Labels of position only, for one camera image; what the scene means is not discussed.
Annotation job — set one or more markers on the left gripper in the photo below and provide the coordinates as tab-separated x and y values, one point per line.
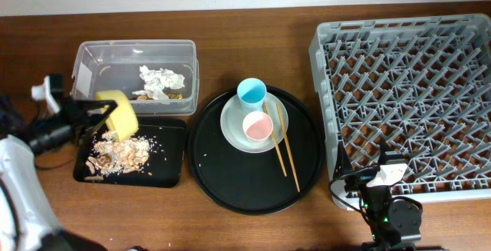
75	113

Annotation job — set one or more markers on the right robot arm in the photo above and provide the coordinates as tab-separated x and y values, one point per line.
394	221

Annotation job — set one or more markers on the white tissue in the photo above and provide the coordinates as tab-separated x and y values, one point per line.
159	82

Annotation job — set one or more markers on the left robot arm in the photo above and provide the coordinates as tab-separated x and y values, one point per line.
35	226

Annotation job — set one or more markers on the food scraps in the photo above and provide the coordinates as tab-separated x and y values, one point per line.
108	156

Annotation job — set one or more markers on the blue cup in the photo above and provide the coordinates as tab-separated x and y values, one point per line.
251	93

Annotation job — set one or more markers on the black rectangular tray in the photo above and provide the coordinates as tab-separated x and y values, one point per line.
166	138

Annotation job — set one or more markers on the brown gold snack wrapper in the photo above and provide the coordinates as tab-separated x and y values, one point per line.
169	95

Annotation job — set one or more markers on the clear plastic bin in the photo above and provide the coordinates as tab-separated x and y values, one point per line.
114	65

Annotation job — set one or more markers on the right wooden chopstick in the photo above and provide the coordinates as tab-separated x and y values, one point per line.
287	144

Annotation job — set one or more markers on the wooden chopstick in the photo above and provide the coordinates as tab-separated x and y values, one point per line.
287	144
274	138

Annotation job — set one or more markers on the grey plate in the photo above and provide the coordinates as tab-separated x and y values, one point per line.
233	115

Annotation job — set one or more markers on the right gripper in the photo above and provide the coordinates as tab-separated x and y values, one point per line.
342	165

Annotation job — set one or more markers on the pink cup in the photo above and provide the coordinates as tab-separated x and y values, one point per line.
257	127

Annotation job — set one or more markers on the yellow bowl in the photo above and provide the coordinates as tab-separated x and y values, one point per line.
122	121

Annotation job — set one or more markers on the grey dishwasher rack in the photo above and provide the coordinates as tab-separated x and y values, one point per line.
421	85

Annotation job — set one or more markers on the left wooden chopstick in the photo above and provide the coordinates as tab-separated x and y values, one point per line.
274	138

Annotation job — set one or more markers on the round black tray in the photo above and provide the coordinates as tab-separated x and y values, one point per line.
254	184

